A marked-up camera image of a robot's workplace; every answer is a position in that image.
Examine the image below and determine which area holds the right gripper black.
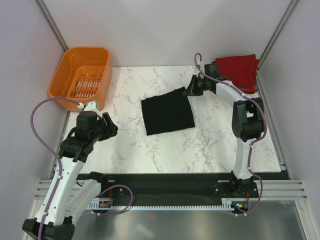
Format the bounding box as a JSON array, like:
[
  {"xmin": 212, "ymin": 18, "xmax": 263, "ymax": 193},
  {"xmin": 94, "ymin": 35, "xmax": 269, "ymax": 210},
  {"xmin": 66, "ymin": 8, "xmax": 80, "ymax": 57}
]
[{"xmin": 183, "ymin": 74, "xmax": 210, "ymax": 97}]

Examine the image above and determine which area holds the orange plastic basket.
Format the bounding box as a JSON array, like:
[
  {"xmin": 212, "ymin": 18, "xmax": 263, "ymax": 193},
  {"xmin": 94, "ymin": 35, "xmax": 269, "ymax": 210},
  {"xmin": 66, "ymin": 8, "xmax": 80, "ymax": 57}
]
[{"xmin": 47, "ymin": 46, "xmax": 113, "ymax": 111}]

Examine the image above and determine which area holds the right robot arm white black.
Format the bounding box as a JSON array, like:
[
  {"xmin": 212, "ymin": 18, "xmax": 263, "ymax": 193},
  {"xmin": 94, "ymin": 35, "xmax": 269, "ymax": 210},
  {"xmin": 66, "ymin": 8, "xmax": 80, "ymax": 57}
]
[{"xmin": 183, "ymin": 71, "xmax": 267, "ymax": 198}]

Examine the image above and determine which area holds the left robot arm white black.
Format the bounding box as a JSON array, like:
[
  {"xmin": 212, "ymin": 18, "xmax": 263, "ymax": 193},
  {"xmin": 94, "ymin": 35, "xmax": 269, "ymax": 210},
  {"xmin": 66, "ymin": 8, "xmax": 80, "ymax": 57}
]
[{"xmin": 22, "ymin": 110, "xmax": 118, "ymax": 240}]

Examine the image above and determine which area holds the folded red t shirt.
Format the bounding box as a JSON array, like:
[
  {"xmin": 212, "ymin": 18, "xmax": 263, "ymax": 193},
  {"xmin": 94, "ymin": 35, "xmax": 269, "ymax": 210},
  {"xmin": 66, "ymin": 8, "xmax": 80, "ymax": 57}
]
[{"xmin": 215, "ymin": 54, "xmax": 260, "ymax": 88}]

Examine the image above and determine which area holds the folded grey blue t shirt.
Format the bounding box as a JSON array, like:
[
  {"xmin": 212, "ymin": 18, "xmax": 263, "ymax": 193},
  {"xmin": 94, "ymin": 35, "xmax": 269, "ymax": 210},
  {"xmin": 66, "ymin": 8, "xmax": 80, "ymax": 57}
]
[{"xmin": 238, "ymin": 85, "xmax": 258, "ymax": 94}]

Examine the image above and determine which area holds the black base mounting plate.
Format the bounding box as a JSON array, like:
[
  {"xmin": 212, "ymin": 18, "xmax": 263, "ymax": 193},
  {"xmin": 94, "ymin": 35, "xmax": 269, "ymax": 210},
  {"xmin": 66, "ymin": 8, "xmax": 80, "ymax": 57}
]
[{"xmin": 77, "ymin": 172, "xmax": 261, "ymax": 207}]

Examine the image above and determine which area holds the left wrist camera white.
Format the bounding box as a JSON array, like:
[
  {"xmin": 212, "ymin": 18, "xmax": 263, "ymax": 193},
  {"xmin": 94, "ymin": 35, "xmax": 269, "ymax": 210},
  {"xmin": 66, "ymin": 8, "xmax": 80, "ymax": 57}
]
[{"xmin": 77, "ymin": 100, "xmax": 103, "ymax": 118}]

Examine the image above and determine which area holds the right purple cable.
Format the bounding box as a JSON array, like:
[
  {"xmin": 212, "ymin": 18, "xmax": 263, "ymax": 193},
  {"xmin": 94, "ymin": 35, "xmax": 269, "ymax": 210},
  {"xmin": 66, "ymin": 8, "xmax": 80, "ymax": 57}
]
[{"xmin": 194, "ymin": 52, "xmax": 268, "ymax": 218}]

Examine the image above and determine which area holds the purple cable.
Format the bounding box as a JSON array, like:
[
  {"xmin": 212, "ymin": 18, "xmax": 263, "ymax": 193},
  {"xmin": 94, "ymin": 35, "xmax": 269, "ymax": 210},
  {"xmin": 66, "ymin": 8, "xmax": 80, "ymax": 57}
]
[
  {"xmin": 194, "ymin": 52, "xmax": 268, "ymax": 218},
  {"xmin": 29, "ymin": 97, "xmax": 133, "ymax": 240}
]

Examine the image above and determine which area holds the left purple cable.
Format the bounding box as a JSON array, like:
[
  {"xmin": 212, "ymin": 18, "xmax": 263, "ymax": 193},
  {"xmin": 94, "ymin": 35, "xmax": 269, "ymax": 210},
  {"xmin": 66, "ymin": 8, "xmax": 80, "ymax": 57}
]
[{"xmin": 29, "ymin": 97, "xmax": 133, "ymax": 240}]

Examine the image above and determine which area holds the white slotted cable duct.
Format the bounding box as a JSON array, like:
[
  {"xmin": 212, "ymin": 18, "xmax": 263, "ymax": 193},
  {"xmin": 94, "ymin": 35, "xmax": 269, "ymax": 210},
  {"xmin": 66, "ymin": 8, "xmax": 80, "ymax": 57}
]
[{"xmin": 85, "ymin": 198, "xmax": 248, "ymax": 211}]

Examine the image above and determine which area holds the left aluminium frame post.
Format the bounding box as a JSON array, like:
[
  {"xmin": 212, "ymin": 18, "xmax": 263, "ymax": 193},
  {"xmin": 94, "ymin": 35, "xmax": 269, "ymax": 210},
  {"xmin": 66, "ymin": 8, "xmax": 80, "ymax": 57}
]
[{"xmin": 34, "ymin": 0, "xmax": 69, "ymax": 52}]

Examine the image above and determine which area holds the aluminium frame post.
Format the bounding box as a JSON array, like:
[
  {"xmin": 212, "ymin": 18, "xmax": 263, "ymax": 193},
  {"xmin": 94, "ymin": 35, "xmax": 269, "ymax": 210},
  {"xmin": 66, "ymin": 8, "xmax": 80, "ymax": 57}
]
[
  {"xmin": 258, "ymin": 0, "xmax": 301, "ymax": 71},
  {"xmin": 34, "ymin": 0, "xmax": 69, "ymax": 52}
]

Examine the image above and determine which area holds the right aluminium frame post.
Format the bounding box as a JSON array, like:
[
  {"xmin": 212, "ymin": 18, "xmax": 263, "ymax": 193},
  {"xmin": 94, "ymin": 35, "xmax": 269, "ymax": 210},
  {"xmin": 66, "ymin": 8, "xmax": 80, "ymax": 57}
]
[{"xmin": 258, "ymin": 0, "xmax": 301, "ymax": 71}]

